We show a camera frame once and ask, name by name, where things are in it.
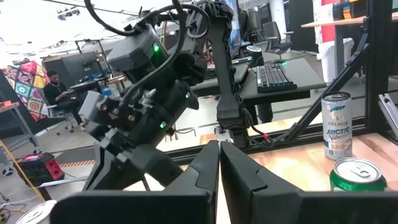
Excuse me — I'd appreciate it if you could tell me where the colourful patterned object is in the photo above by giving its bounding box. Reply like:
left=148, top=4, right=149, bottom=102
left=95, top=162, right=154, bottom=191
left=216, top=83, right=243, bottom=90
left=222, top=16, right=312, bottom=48
left=1, top=60, right=50, bottom=122

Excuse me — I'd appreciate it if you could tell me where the black table frame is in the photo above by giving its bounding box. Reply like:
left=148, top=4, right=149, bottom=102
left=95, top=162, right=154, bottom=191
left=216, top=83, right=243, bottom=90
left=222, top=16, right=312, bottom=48
left=157, top=0, right=398, bottom=166

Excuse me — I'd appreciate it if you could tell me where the black side desk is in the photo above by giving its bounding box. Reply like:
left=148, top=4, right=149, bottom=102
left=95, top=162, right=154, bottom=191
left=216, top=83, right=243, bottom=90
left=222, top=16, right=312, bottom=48
left=191, top=57, right=327, bottom=124

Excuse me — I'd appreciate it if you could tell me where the silver aluminium extrusion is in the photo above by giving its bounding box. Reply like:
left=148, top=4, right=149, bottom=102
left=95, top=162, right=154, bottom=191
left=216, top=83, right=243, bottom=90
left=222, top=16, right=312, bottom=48
left=377, top=92, right=398, bottom=139

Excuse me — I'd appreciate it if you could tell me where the black office chair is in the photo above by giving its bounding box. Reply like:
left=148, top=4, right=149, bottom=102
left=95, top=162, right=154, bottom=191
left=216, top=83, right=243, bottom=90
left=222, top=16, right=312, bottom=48
left=262, top=21, right=295, bottom=60

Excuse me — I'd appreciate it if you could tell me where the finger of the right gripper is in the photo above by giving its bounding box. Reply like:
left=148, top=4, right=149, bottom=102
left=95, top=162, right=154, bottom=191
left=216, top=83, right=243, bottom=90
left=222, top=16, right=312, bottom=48
left=82, top=136, right=144, bottom=191
left=124, top=143, right=185, bottom=189

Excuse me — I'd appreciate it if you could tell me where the red black power station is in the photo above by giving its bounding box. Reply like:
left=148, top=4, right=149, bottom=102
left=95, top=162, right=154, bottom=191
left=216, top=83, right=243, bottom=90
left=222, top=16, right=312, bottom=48
left=14, top=151, right=66, bottom=187

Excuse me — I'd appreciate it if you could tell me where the silver mounting plate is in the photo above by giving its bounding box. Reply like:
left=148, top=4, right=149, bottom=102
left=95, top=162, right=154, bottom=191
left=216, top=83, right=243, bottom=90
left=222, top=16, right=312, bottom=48
left=213, top=126, right=233, bottom=143

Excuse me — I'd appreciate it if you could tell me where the slim silver Celsius can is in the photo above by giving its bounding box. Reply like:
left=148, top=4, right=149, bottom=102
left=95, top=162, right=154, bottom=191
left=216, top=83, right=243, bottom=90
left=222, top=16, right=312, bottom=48
left=321, top=91, right=353, bottom=161

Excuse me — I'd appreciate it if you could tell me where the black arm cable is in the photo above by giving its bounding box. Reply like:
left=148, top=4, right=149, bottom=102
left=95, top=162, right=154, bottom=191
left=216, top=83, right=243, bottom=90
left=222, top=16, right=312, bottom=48
left=83, top=0, right=142, bottom=37

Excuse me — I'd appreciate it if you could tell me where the computer monitor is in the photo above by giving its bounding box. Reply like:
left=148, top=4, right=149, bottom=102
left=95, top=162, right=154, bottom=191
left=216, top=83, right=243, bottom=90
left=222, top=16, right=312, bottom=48
left=223, top=0, right=243, bottom=58

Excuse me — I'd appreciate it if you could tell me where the backlit black keyboard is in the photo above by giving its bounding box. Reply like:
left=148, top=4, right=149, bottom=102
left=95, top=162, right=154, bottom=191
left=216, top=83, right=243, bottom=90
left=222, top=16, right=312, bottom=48
left=256, top=62, right=299, bottom=93

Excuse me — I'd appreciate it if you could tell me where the dark partition panel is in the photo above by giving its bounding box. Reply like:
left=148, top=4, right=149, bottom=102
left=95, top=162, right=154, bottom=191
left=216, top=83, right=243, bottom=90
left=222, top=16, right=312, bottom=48
left=42, top=51, right=102, bottom=90

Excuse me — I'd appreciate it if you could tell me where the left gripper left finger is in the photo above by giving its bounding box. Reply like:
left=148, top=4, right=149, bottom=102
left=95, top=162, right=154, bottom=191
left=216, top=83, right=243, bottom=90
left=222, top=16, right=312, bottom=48
left=49, top=139, right=220, bottom=224

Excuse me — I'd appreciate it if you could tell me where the white trash bin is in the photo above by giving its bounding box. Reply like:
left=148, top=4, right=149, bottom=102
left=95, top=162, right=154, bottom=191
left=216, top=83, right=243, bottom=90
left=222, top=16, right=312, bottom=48
left=317, top=37, right=355, bottom=84

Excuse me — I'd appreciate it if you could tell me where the green Sprite can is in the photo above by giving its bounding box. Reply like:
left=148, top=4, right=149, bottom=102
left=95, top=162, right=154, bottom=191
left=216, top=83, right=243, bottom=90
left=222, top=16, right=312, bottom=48
left=329, top=157, right=388, bottom=192

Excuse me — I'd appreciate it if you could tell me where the person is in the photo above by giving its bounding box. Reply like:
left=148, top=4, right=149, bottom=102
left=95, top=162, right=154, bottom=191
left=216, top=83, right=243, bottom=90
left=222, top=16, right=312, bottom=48
left=42, top=70, right=86, bottom=127

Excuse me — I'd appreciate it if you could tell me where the black cable with red connector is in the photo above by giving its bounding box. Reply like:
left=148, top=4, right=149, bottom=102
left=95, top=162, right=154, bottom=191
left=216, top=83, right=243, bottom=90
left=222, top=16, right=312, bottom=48
left=245, top=123, right=276, bottom=149

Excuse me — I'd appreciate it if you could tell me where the black mat with striped edge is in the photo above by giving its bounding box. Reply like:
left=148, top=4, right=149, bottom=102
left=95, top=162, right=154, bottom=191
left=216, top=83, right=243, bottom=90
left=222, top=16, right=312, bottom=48
left=55, top=146, right=97, bottom=169

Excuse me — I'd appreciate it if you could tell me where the wooden desk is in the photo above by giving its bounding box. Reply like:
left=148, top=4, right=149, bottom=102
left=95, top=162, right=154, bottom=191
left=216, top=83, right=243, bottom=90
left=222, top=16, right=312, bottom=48
left=300, top=12, right=398, bottom=77

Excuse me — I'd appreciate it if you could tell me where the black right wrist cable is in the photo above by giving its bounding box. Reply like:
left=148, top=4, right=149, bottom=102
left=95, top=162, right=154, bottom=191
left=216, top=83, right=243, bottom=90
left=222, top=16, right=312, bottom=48
left=119, top=0, right=211, bottom=106

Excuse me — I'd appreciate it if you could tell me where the black cylinder speaker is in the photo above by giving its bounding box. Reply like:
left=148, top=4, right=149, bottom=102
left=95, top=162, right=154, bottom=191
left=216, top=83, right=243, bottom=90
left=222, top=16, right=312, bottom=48
left=246, top=45, right=264, bottom=68

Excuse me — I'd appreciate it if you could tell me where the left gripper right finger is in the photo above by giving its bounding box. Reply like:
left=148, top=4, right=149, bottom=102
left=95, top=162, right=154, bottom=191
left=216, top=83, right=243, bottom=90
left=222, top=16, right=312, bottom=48
left=220, top=141, right=398, bottom=224

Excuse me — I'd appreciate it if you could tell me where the wooden top metal table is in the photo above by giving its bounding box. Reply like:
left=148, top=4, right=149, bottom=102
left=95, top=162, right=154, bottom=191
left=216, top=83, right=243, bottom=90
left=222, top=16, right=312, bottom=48
left=0, top=101, right=43, bottom=155

